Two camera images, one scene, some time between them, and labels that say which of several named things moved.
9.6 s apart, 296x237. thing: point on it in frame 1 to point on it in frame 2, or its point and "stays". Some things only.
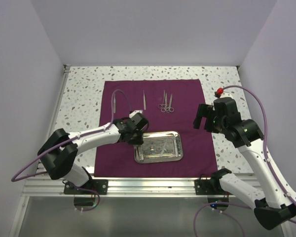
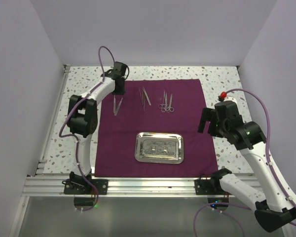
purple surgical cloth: [169, 105] stays
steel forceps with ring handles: [170, 109] stays
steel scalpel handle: [163, 149] to [146, 96]
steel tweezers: [114, 104] stays
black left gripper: [139, 140] to [121, 91]
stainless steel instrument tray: [159, 146] stays
